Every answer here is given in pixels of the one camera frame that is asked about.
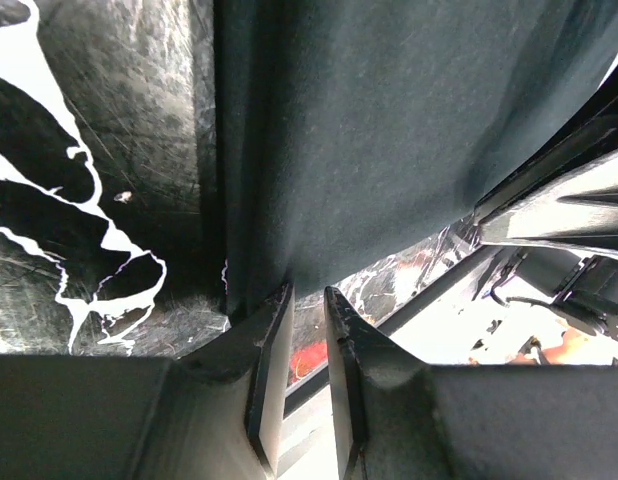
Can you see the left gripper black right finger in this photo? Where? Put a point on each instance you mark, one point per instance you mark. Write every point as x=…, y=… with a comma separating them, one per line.
x=397, y=417

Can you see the black t shirt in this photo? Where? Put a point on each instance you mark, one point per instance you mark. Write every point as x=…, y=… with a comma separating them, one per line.
x=351, y=130

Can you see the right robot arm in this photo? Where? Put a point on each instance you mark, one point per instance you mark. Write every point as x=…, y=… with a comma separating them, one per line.
x=559, y=212

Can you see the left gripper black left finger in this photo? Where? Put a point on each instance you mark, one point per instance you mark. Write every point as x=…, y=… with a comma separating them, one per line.
x=214, y=414

